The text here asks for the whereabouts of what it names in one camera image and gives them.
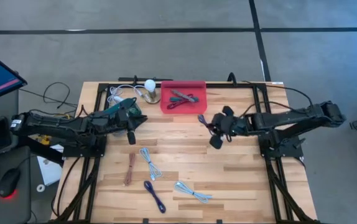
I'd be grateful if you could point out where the black floor cable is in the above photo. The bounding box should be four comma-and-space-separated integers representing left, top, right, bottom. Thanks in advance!
19, 82, 78, 110

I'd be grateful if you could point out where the navy blue braided USB cable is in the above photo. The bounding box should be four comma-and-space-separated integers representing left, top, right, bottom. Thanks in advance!
143, 180, 167, 214

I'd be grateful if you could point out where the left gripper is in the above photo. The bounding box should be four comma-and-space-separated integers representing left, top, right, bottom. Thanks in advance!
91, 107, 148, 146

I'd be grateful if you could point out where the brown braided USB cable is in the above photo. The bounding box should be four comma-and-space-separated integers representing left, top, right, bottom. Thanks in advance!
123, 152, 136, 187

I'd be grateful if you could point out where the light blue USB cable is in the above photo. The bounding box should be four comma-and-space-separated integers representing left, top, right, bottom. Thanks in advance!
139, 147, 163, 182
174, 181, 213, 204

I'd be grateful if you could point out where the black computer mouse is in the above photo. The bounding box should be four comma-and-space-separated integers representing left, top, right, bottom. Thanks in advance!
0, 167, 21, 198

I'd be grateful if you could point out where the teal braided USB cable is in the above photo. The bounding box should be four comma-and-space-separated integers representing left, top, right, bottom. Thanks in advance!
169, 96, 200, 103

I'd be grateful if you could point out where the red braided USB cable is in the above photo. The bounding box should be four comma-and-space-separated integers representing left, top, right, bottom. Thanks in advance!
167, 93, 195, 110

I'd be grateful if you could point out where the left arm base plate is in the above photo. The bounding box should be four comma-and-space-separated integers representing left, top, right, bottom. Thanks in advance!
62, 136, 107, 158

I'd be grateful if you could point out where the black aluminium table frame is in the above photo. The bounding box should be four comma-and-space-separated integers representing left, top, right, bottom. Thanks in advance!
50, 81, 319, 224

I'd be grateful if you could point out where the yellow cable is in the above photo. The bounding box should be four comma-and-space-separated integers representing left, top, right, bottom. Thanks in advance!
38, 112, 70, 146

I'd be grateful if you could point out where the white paper sheet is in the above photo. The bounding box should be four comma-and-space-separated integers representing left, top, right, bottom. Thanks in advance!
37, 154, 63, 187

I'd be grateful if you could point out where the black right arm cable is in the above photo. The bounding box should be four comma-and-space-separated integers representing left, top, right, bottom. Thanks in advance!
240, 80, 315, 107

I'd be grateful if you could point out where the white bulb brass lamp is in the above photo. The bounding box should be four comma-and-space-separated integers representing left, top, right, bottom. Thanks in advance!
143, 78, 162, 105

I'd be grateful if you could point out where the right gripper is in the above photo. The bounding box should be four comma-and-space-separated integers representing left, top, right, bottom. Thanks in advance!
209, 105, 251, 150

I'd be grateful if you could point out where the pink plastic tray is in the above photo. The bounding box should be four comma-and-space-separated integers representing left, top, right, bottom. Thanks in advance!
160, 80, 208, 115

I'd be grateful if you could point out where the white lamp power cord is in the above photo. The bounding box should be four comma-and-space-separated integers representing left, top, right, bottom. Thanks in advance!
106, 83, 147, 106

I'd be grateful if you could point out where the teal plastic bin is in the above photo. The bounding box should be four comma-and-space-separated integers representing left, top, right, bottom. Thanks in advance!
103, 97, 142, 138

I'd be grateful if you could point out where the black bar behind table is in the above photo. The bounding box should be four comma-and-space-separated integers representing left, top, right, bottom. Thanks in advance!
118, 75, 174, 82

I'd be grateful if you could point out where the purple braided USB cable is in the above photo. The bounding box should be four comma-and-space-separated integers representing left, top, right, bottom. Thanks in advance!
198, 114, 217, 137

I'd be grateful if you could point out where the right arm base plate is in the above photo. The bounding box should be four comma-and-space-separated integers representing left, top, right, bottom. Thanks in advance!
257, 133, 304, 158

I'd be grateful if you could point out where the grey desk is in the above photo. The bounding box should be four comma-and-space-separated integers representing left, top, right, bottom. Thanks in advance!
0, 88, 32, 224

